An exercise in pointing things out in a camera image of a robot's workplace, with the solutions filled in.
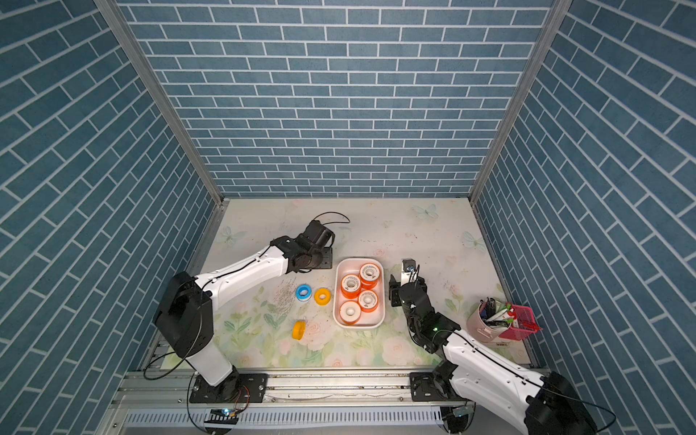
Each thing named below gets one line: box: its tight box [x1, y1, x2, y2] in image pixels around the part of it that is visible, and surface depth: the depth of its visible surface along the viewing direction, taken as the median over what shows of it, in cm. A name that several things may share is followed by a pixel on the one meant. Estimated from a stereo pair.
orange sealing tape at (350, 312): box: [338, 299, 362, 326], surface depth 88 cm
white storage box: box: [332, 257, 386, 329], surface depth 91 cm
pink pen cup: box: [466, 299, 513, 343], surface depth 77 cm
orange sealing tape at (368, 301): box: [357, 289, 379, 314], surface depth 90 cm
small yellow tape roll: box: [291, 320, 306, 340], surface depth 82 cm
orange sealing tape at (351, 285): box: [340, 273, 362, 300], surface depth 91 cm
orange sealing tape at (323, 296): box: [313, 287, 332, 307], surface depth 93 cm
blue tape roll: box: [295, 283, 313, 303], surface depth 93 cm
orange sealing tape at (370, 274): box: [358, 262, 382, 290], surface depth 94 cm
